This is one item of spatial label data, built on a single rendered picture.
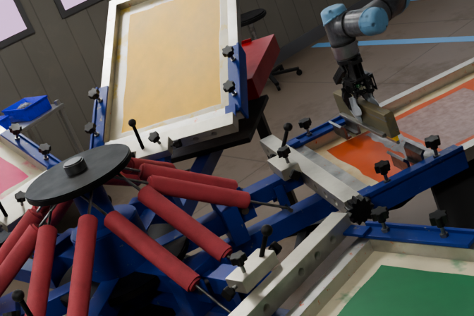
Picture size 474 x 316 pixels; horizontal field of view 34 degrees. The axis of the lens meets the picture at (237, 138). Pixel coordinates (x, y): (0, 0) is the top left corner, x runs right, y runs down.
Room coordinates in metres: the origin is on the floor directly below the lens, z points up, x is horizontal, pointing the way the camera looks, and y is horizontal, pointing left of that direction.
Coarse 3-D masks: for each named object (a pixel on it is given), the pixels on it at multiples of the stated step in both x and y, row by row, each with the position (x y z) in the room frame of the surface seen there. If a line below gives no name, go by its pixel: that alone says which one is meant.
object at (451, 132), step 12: (456, 120) 2.20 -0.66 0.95; (468, 120) 2.17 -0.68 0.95; (432, 132) 2.19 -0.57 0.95; (444, 132) 2.15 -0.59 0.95; (456, 132) 2.12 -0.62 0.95; (468, 132) 2.09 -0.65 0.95; (444, 144) 2.08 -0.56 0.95; (456, 144) 2.05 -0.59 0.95; (384, 156) 2.16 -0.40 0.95; (360, 168) 2.14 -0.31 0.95; (372, 168) 2.11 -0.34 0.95; (396, 168) 2.05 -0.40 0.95
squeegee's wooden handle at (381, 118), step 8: (336, 96) 2.33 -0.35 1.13; (352, 96) 2.25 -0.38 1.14; (344, 104) 2.29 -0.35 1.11; (360, 104) 2.16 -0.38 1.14; (368, 104) 2.13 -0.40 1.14; (344, 112) 2.31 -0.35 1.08; (368, 112) 2.11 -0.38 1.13; (376, 112) 2.06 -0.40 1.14; (384, 112) 2.02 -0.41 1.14; (392, 112) 2.01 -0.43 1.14; (368, 120) 2.13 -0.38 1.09; (376, 120) 2.07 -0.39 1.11; (384, 120) 2.01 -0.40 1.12; (392, 120) 2.01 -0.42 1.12; (384, 128) 2.03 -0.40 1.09; (392, 128) 2.01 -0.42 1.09; (392, 136) 2.01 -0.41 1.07
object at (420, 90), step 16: (464, 64) 2.54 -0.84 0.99; (432, 80) 2.51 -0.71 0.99; (448, 80) 2.51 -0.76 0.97; (400, 96) 2.49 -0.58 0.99; (416, 96) 2.49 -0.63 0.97; (304, 144) 2.41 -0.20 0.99; (320, 144) 2.42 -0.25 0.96; (464, 144) 1.96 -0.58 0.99; (320, 160) 2.23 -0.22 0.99; (336, 176) 2.07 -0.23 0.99; (352, 176) 2.03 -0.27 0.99
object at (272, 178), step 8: (272, 176) 2.14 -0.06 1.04; (256, 184) 2.13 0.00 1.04; (264, 184) 2.10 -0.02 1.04; (272, 184) 2.09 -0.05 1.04; (288, 184) 2.10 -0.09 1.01; (296, 184) 2.10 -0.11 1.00; (248, 192) 2.09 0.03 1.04; (256, 192) 2.08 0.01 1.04; (264, 192) 2.09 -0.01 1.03; (272, 192) 2.09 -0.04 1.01; (256, 200) 2.08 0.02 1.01; (264, 200) 2.08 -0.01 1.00
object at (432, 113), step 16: (448, 96) 2.41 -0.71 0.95; (464, 96) 2.36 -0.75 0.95; (416, 112) 2.38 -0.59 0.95; (432, 112) 2.33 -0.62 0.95; (448, 112) 2.29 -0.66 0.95; (400, 128) 2.31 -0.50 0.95; (416, 128) 2.26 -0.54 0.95; (352, 144) 2.34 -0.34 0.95; (368, 144) 2.29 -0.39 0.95; (352, 160) 2.22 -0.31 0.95
